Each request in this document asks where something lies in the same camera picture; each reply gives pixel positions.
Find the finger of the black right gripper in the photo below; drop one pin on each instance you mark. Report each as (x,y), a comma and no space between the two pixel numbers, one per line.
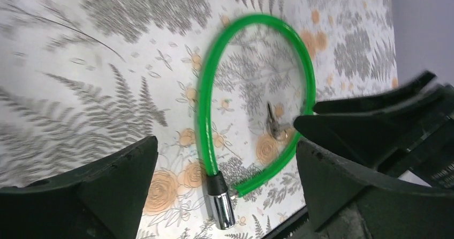
(415,135)
(375,102)

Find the green cable lock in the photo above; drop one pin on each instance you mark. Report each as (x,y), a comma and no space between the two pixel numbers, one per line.
(219,196)

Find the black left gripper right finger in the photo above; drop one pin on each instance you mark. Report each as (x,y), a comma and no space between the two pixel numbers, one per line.
(347,200)

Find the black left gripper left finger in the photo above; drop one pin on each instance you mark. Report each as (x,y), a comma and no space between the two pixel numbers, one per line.
(102,199)

